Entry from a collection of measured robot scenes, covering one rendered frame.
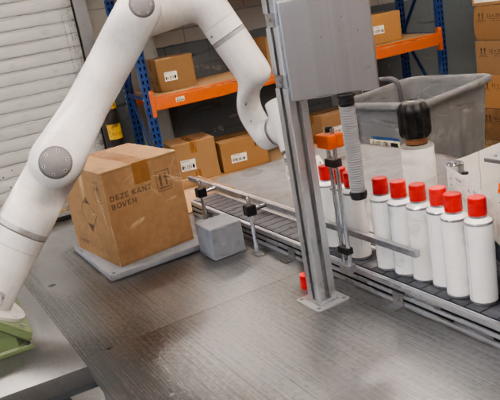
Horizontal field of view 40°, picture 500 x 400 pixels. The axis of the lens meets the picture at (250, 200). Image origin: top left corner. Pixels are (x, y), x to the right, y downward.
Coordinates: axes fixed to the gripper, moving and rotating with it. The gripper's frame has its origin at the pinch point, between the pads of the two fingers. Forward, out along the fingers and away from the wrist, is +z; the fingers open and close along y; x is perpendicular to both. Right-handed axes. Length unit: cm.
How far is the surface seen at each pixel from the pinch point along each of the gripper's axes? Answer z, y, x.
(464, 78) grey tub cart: -45, 235, 170
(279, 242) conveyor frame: 3.0, -4.9, 16.4
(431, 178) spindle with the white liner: -0.3, 27.9, -10.7
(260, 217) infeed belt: -5.0, 0.0, 32.0
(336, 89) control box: -23.5, -11.1, -38.9
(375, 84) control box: -21.8, -5.0, -42.8
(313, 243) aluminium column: 3.7, -16.1, -20.0
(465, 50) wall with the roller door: -99, 461, 378
